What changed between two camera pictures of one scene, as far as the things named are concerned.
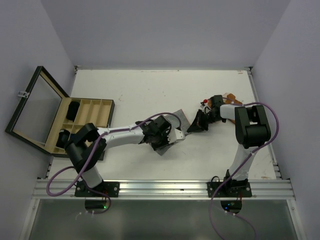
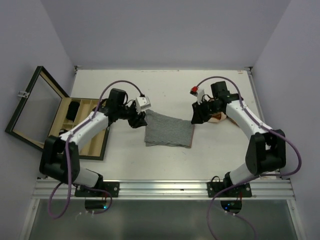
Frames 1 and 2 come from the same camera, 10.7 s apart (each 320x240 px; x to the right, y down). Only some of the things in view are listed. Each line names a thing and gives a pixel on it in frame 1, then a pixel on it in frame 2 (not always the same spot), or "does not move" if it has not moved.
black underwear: [72, 109] does not move
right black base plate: [229, 189] does not move
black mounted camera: [111, 188] does not move
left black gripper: [166, 141] -> [138, 120]
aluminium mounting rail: [65, 190] does not move
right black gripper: [198, 124] -> [199, 116]
